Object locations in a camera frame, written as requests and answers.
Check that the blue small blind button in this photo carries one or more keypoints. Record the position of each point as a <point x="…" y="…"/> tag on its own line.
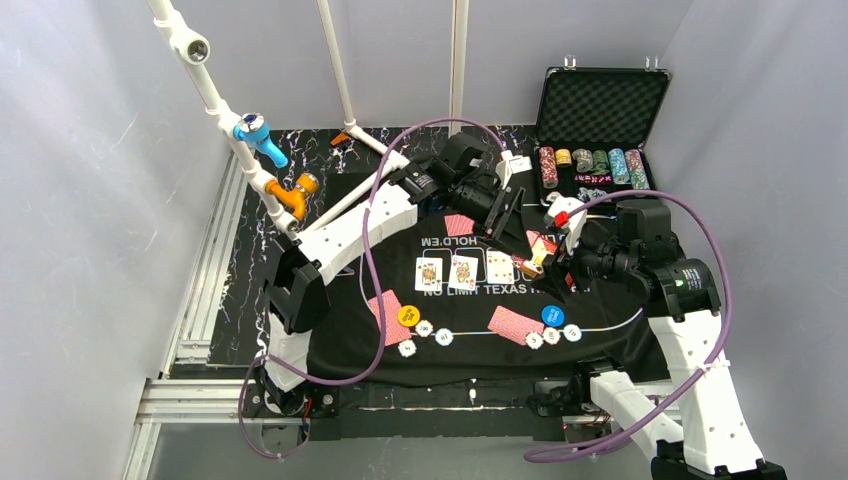
<point x="552" y="316"/>

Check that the yellow big blind button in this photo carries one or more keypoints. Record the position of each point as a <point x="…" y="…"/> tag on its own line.
<point x="408" y="316"/>

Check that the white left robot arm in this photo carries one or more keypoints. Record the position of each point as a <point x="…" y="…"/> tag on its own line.
<point x="393" y="199"/>

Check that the light blue chip stack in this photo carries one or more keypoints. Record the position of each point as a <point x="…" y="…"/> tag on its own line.
<point x="618" y="166"/>

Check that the blue white loose chips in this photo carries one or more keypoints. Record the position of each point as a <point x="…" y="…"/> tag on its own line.
<point x="586" y="195"/>

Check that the pink poker chip stack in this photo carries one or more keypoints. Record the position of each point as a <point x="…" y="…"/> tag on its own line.
<point x="636" y="170"/>

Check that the light blue chip row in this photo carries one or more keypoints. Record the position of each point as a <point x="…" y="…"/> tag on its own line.
<point x="444" y="337"/>
<point x="572" y="333"/>

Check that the red poker chip stack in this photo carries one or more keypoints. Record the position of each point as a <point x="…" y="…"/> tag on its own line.
<point x="548" y="167"/>

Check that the black poker chip case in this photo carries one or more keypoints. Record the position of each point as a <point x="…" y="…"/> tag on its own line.
<point x="596" y="108"/>

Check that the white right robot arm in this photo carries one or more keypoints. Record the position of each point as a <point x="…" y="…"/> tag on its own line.
<point x="698" y="431"/>

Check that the blue plastic faucet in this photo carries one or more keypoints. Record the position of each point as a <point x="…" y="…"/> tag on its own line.
<point x="253" y="129"/>

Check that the grey poker chip stack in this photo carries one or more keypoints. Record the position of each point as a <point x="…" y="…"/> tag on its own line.
<point x="583" y="160"/>

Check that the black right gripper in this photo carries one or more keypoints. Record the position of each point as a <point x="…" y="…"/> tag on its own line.
<point x="569" y="258"/>

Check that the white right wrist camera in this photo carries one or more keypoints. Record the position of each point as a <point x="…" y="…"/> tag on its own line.
<point x="565" y="215"/>

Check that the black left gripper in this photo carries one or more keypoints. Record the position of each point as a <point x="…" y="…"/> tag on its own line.
<point x="499" y="201"/>

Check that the yellow poker chip stack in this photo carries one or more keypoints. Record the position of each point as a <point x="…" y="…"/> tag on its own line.
<point x="563" y="157"/>

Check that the queen of hearts card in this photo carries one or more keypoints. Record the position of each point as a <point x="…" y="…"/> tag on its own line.
<point x="463" y="273"/>

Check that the orange plastic faucet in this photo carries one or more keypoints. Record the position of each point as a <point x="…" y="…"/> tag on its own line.
<point x="296" y="198"/>

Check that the green poker chip stack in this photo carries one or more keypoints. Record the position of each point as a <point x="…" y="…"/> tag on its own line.
<point x="600" y="162"/>

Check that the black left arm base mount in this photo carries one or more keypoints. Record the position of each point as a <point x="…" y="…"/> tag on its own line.
<point x="258" y="398"/>

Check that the red card player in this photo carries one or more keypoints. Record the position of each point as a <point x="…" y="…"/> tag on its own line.
<point x="396" y="332"/>
<point x="513" y="326"/>

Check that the red card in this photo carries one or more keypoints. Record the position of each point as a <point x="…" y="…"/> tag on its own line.
<point x="458" y="225"/>

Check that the white chip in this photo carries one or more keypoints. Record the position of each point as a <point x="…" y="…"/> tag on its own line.
<point x="534" y="340"/>
<point x="424" y="328"/>
<point x="551" y="335"/>

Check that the black poker table mat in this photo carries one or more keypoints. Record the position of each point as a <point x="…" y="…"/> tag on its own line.
<point x="344" y="343"/>

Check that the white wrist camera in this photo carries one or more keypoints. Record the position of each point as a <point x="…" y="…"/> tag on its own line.
<point x="510" y="165"/>
<point x="565" y="215"/>

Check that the jack of clubs card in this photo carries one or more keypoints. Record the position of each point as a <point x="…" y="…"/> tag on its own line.
<point x="428" y="274"/>

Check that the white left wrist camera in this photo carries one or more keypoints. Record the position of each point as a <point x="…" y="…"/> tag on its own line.
<point x="510" y="165"/>

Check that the playing card deck box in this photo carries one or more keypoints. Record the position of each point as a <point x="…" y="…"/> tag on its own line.
<point x="534" y="266"/>

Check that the aluminium frame rail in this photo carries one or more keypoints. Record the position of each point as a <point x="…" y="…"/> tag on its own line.
<point x="384" y="430"/>

